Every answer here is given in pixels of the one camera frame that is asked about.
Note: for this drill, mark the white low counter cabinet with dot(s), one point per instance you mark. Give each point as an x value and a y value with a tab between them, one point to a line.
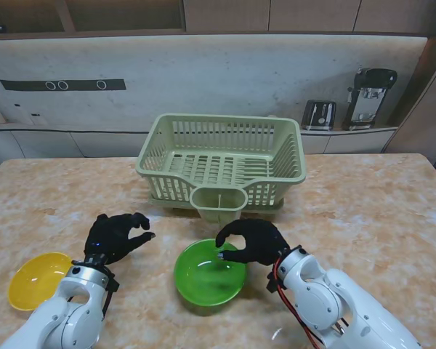
94	143

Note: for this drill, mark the green plastic bowl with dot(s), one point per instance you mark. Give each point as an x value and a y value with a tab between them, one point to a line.
207	287

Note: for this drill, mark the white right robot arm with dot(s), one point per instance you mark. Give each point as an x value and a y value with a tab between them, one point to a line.
323	301

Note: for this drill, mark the pale green plastic dish rack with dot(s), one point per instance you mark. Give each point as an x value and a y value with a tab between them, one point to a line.
218	117

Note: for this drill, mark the black silver coffee machine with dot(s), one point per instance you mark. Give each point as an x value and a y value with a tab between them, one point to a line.
367	105

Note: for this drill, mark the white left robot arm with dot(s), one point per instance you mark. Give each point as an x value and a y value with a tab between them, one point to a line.
72	320

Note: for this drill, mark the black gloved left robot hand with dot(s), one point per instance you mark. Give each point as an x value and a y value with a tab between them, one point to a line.
109	236

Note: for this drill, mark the yellow plastic bowl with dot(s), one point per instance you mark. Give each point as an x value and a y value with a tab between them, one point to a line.
32	283

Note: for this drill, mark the black silver toaster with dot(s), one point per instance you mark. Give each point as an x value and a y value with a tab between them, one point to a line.
318	116

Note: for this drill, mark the pale green cutlery holder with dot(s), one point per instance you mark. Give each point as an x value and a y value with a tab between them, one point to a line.
218	214

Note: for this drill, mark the wooden wall cabinets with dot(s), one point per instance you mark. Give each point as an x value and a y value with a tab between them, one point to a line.
225	14

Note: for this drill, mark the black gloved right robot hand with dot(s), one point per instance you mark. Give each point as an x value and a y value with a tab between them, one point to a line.
261	243

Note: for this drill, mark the pale green drip tray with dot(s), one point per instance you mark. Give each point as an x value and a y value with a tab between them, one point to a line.
159	204

